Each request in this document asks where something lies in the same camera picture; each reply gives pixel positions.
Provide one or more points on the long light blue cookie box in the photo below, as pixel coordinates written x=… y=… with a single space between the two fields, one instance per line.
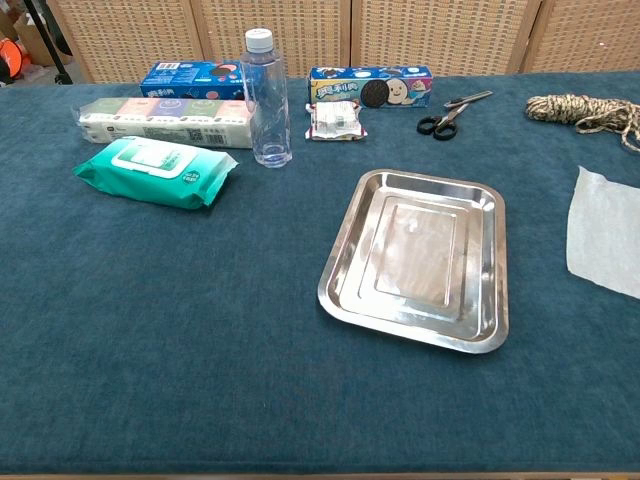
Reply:
x=340 y=90

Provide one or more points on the multicolour tissue pack row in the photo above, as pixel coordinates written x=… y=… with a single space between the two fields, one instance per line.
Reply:
x=150 y=117

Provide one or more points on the stainless steel tray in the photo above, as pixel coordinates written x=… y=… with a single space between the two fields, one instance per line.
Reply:
x=415 y=260

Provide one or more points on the brown cardboard box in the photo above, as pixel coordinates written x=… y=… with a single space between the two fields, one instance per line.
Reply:
x=35 y=42

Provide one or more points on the black tripod stand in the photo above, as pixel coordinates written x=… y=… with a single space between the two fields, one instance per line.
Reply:
x=62 y=77

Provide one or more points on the green wet wipes pack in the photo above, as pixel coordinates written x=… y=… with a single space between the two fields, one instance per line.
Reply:
x=150 y=180

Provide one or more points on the wicker folding screen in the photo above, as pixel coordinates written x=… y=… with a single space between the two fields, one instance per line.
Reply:
x=425 y=30

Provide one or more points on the white red snack packet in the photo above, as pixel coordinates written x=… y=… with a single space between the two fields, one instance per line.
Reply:
x=332 y=120

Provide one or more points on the dark blue cookie box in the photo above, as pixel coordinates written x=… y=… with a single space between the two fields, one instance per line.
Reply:
x=185 y=75

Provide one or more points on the white paper sheet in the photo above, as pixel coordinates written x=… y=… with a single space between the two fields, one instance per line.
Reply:
x=605 y=235

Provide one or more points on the clear plastic water bottle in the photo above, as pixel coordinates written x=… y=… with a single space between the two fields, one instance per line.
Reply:
x=267 y=100

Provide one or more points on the blue table cloth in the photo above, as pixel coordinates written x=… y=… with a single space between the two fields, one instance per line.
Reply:
x=150 y=300

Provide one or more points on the orange round object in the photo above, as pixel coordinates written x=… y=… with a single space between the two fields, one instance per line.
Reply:
x=12 y=57

